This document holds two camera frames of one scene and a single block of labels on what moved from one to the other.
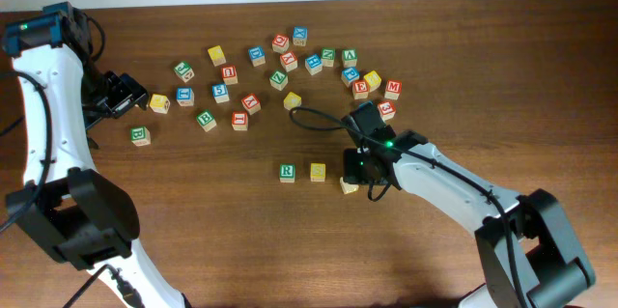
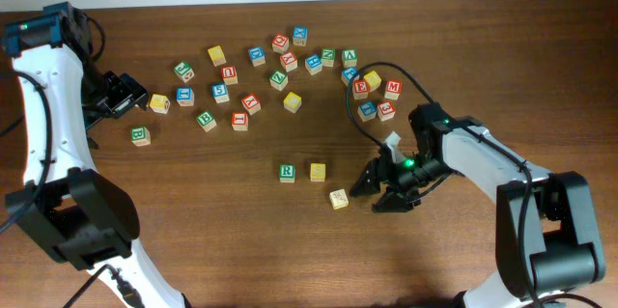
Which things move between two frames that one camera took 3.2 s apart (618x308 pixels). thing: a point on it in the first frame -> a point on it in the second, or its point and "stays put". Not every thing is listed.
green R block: x=287 y=173 stays put
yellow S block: x=348 y=187 -> x=339 y=199
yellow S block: x=318 y=172 stays put
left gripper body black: x=127 y=97 stays put
